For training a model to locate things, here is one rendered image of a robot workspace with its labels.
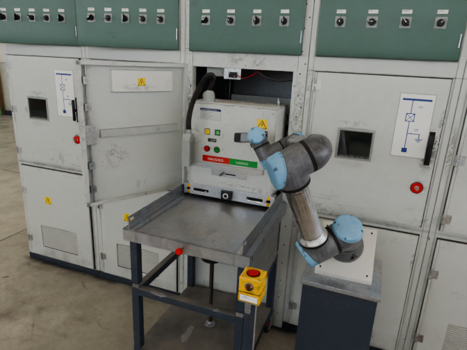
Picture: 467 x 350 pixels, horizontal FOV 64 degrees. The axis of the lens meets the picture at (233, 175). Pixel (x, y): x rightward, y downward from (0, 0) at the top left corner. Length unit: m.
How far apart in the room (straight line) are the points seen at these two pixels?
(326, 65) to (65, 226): 2.15
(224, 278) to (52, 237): 1.42
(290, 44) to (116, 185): 1.19
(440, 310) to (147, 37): 2.18
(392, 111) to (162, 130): 1.22
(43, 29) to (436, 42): 2.23
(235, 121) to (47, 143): 1.48
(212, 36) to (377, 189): 1.19
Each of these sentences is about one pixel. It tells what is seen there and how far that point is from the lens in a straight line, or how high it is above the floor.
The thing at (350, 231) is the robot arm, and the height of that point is 1.01.
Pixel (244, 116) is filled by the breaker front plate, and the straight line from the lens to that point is 1.96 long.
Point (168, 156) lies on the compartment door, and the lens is 2.27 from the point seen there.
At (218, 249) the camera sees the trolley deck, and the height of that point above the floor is 0.85.
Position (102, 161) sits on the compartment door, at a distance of 2.09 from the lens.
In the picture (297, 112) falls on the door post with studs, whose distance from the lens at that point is 2.03.
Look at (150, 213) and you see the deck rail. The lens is 1.92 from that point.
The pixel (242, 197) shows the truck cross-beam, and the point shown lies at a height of 0.89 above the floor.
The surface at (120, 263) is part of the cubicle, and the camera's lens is 2.88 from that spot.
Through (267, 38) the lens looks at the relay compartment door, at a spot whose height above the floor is 1.73.
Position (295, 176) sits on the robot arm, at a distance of 1.22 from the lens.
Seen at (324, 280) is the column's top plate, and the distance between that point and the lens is 1.66.
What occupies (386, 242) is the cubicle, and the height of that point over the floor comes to 0.73.
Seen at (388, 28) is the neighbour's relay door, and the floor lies 1.79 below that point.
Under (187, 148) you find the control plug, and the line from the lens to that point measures 1.99.
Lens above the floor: 1.61
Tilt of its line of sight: 17 degrees down
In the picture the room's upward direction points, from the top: 3 degrees clockwise
